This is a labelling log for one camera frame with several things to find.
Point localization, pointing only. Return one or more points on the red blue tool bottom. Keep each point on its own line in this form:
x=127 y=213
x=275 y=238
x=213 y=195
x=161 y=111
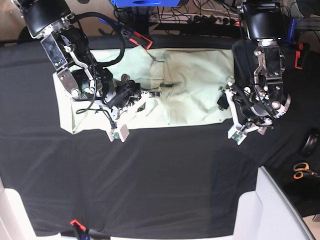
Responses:
x=83 y=233

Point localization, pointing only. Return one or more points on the white bin right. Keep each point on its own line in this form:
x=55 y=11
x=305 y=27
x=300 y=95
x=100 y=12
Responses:
x=267 y=214

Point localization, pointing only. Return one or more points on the white power strip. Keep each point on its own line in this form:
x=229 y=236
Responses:
x=191 y=18

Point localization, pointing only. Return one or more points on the orange black bracket right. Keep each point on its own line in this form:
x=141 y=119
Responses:
x=301 y=55

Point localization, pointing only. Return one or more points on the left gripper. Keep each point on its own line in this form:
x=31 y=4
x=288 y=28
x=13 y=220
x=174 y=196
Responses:
x=253 y=110

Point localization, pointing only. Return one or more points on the black table cloth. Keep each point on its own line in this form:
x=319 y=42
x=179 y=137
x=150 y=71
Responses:
x=167 y=183

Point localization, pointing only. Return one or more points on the orange handled scissors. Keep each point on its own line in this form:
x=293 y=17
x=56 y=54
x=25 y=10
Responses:
x=302 y=169

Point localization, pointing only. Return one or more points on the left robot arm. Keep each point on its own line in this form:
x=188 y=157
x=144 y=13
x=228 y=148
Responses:
x=264 y=24

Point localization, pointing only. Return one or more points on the white bin left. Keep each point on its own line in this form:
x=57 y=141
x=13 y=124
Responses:
x=14 y=221

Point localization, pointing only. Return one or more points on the orange black tool on table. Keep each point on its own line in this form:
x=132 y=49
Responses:
x=136 y=38

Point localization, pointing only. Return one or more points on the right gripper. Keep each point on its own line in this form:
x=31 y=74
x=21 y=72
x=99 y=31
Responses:
x=119 y=95

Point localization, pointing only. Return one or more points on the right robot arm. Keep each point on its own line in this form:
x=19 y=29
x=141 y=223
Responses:
x=83 y=77

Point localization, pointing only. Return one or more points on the light green T-shirt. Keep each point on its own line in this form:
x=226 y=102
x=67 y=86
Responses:
x=188 y=79

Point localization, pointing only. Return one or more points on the blue box at top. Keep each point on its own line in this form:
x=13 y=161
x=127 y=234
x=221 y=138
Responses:
x=145 y=3

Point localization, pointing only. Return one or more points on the blue tube right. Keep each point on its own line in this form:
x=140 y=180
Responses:
x=291 y=30

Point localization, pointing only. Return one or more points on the white bin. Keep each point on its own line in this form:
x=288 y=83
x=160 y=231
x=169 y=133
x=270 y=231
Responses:
x=14 y=221
x=267 y=214

